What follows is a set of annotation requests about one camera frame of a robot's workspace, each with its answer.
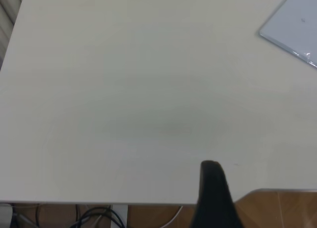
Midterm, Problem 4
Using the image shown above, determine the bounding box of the beige pleated curtain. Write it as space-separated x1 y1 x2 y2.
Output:
0 0 28 72

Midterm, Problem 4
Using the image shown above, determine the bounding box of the white floor cable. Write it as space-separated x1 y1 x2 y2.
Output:
152 205 184 228

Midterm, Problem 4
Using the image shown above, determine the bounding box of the black floor cable bundle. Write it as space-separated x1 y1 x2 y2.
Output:
70 204 126 228

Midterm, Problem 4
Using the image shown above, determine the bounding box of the white table leg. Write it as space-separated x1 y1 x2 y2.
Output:
110 204 129 228

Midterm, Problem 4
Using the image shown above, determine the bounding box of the clear bag with red zipper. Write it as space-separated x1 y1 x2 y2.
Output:
257 0 317 69

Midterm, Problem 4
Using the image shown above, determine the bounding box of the grey box under table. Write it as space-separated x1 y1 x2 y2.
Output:
0 203 13 228

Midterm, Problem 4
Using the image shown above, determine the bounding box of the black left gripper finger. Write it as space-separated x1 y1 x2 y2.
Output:
190 160 246 228

